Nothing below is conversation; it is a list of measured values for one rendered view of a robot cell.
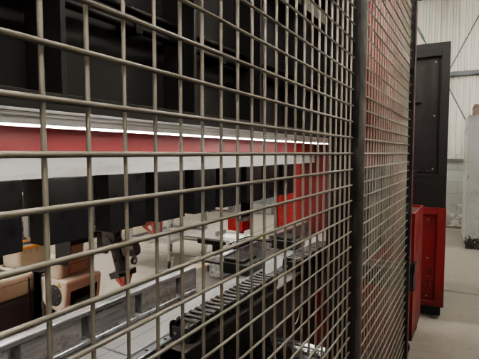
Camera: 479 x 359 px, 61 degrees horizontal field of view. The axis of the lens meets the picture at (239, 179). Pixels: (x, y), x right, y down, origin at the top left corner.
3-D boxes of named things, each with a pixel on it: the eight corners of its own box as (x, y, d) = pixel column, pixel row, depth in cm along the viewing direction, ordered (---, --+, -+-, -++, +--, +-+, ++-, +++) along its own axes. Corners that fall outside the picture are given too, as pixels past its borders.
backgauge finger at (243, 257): (204, 258, 159) (204, 246, 159) (263, 268, 146) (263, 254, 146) (184, 266, 149) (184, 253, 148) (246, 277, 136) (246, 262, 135)
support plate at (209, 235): (206, 231, 213) (206, 229, 213) (250, 236, 200) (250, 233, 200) (185, 237, 197) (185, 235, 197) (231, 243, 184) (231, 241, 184)
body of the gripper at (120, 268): (129, 274, 172) (125, 257, 172) (109, 278, 175) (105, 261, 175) (137, 270, 179) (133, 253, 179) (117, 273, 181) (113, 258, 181)
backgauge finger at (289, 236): (254, 239, 195) (254, 229, 195) (304, 245, 182) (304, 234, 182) (241, 243, 185) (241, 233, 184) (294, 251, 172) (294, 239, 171)
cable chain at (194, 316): (261, 283, 125) (261, 270, 125) (278, 285, 122) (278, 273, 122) (169, 338, 87) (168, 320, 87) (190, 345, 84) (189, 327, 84)
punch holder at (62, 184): (74, 232, 115) (73, 174, 114) (95, 236, 110) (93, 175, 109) (23, 243, 102) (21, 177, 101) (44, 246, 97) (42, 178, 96)
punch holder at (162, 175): (167, 214, 149) (166, 169, 148) (185, 216, 145) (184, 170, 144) (137, 220, 136) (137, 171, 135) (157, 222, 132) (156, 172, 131)
